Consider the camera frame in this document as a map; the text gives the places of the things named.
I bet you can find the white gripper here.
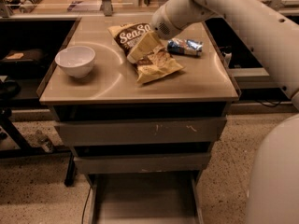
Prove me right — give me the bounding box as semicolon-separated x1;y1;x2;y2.
127;0;215;63

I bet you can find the brown chip bag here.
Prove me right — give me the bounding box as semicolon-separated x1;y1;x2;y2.
108;22;183;84

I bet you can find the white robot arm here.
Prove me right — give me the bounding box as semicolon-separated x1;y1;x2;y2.
150;0;299;224

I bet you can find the grey drawer cabinet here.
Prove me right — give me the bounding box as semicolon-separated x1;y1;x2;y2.
36;14;242;224

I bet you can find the top drawer front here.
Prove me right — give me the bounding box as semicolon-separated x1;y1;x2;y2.
55;117;226;147

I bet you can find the middle drawer front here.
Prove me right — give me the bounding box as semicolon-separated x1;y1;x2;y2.
74;153;211;175

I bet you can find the open bottom drawer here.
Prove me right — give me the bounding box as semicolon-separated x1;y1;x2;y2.
88;172;204;224

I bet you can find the blue snack packet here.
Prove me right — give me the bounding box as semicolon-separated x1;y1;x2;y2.
167;38;203;57

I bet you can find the white bowl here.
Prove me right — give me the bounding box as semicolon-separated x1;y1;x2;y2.
55;46;95;77

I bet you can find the black floor cable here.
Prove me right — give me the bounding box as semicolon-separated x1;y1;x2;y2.
80;185;93;224

